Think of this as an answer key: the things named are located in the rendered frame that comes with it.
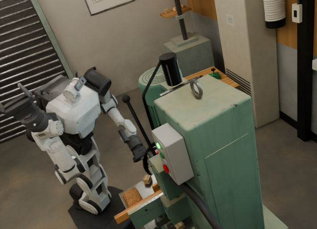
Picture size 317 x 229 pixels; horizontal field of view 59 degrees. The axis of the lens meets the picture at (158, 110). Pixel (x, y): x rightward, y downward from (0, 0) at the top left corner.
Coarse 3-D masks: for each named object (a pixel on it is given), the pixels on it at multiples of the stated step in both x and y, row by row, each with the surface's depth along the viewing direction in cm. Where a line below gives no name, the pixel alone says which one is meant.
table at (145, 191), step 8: (152, 176) 150; (136, 184) 148; (144, 184) 147; (152, 184) 146; (144, 192) 142; (152, 192) 141; (160, 208) 134; (144, 216) 131; (152, 216) 133; (136, 224) 131; (144, 224) 133
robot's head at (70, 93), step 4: (72, 80) 149; (76, 80) 148; (72, 84) 145; (80, 84) 148; (68, 88) 142; (72, 88) 142; (64, 92) 142; (68, 92) 142; (72, 92) 141; (76, 92) 144; (64, 96) 144; (68, 96) 144; (72, 96) 143; (76, 96) 148; (80, 96) 151
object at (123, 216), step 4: (156, 192) 135; (148, 196) 134; (144, 200) 133; (136, 204) 132; (128, 208) 132; (124, 212) 130; (116, 216) 130; (120, 216) 129; (124, 216) 130; (128, 216) 132; (116, 220) 129; (120, 220) 130; (124, 220) 131
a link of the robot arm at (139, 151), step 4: (136, 140) 181; (140, 140) 184; (128, 144) 182; (132, 144) 180; (136, 144) 180; (140, 144) 182; (132, 148) 181; (136, 148) 180; (140, 148) 180; (144, 148) 180; (136, 152) 179; (140, 152) 179; (144, 152) 179; (136, 156) 177; (140, 156) 177; (136, 160) 180
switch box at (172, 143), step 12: (156, 132) 83; (168, 132) 82; (156, 144) 85; (168, 144) 77; (180, 144) 79; (168, 156) 79; (180, 156) 80; (168, 168) 85; (180, 168) 82; (180, 180) 84
